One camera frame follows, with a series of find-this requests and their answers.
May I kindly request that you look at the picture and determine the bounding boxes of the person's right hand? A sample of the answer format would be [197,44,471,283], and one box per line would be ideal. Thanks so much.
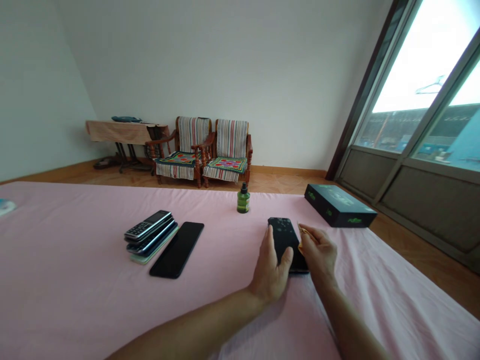
[299,224,339,283]

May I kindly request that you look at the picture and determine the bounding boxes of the person's left hand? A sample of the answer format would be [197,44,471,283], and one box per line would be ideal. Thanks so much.
[248,225,295,305]

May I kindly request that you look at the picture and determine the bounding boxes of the yellow cleaning cloth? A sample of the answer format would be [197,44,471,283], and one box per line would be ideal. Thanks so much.
[296,221,319,251]

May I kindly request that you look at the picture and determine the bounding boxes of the black smartphone with speckled screen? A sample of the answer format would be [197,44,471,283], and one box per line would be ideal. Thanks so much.
[266,216,311,275]

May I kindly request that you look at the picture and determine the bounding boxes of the black box with green print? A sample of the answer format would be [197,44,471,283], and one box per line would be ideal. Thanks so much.
[303,182,379,229]

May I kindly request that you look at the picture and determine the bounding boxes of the green spray bottle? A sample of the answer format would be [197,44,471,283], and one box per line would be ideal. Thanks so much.
[236,181,251,215]

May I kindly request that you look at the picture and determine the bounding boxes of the wooden armchair with striped cover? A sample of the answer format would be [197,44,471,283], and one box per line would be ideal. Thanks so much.
[191,118,254,189]
[145,115,213,189]

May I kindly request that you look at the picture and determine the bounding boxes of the large black smartphone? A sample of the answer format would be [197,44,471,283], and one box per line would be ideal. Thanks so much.
[148,221,206,280]

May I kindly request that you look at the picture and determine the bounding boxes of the dark blue keypad phone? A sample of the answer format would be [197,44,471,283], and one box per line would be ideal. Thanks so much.
[125,219,179,257]

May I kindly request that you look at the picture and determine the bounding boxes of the large glass sliding door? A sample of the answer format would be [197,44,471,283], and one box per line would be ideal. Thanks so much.
[324,0,480,265]

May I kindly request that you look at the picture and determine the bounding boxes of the pale green phone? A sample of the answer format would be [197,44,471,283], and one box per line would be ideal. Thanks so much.
[129,227,181,267]

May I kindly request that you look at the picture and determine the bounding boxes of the black keypad phone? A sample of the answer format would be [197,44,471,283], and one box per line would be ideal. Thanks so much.
[123,209,173,241]

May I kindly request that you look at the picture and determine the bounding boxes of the sewing table with orange cloth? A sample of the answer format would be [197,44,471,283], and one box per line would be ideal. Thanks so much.
[85,113,170,176]

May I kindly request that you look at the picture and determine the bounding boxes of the pink bed sheet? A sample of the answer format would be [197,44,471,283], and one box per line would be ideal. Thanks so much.
[0,181,480,360]

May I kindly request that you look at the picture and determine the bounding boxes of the wire clothes hanger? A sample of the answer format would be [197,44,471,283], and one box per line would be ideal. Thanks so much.
[415,74,448,96]

